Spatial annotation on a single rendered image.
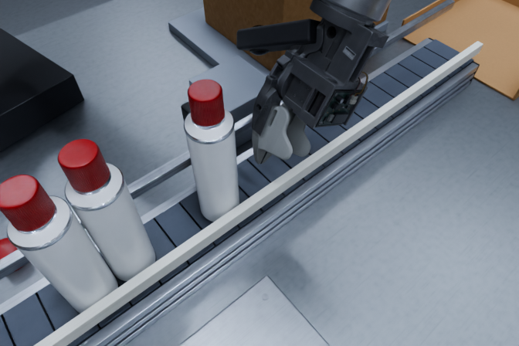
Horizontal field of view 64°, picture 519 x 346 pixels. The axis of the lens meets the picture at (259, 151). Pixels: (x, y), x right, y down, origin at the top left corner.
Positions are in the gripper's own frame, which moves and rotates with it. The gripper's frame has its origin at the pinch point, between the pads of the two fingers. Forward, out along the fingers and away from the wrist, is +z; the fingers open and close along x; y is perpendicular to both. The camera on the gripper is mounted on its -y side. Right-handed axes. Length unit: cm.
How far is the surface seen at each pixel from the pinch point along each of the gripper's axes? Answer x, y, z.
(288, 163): 6.8, 0.8, 2.4
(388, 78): 29.2, -1.9, -10.6
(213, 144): -12.2, 2.9, -4.5
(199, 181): -10.0, 1.1, 2.1
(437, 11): 34.6, -2.8, -23.1
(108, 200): -22.2, 2.8, 0.5
